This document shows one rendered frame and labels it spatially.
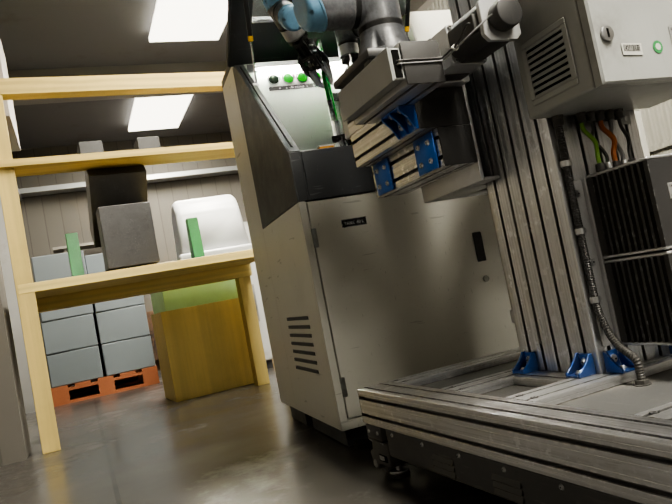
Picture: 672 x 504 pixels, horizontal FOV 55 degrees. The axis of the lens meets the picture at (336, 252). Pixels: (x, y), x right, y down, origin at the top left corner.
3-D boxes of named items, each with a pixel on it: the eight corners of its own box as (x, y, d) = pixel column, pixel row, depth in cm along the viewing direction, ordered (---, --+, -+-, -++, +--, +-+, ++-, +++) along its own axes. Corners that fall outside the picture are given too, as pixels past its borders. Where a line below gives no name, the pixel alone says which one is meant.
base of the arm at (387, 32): (427, 51, 162) (420, 13, 163) (374, 53, 157) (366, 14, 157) (400, 74, 176) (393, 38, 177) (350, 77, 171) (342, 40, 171)
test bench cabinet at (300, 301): (345, 454, 198) (297, 202, 203) (299, 427, 253) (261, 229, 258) (538, 400, 220) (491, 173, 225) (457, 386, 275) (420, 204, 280)
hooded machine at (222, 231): (187, 378, 553) (157, 211, 562) (259, 362, 578) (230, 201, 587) (204, 384, 481) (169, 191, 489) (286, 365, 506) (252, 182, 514)
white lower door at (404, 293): (347, 419, 199) (306, 201, 203) (345, 418, 201) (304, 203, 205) (526, 372, 219) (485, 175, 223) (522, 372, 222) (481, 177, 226)
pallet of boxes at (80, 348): (58, 395, 649) (38, 272, 656) (146, 375, 682) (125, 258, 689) (53, 407, 533) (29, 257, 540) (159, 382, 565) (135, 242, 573)
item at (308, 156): (310, 200, 204) (300, 150, 205) (306, 202, 208) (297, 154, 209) (481, 175, 224) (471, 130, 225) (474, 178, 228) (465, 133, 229)
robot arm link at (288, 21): (317, 3, 193) (306, -2, 203) (280, 6, 190) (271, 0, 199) (318, 31, 197) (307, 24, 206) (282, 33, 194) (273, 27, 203)
